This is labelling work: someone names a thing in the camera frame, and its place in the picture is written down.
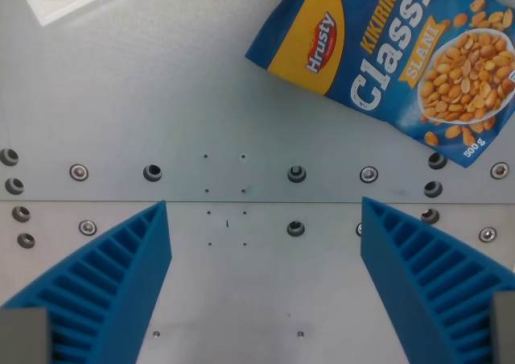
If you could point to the blue Hrusty peanut bag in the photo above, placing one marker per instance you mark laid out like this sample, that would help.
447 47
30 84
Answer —
386 58

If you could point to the silver hex socket screw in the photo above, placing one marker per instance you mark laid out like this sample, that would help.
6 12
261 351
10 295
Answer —
79 172
499 170
87 227
368 174
358 229
487 234

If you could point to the dark recessed hex bolt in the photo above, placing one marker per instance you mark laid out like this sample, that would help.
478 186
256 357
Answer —
297 174

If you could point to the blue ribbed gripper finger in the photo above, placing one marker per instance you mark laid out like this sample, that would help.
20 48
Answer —
120 283
406 283

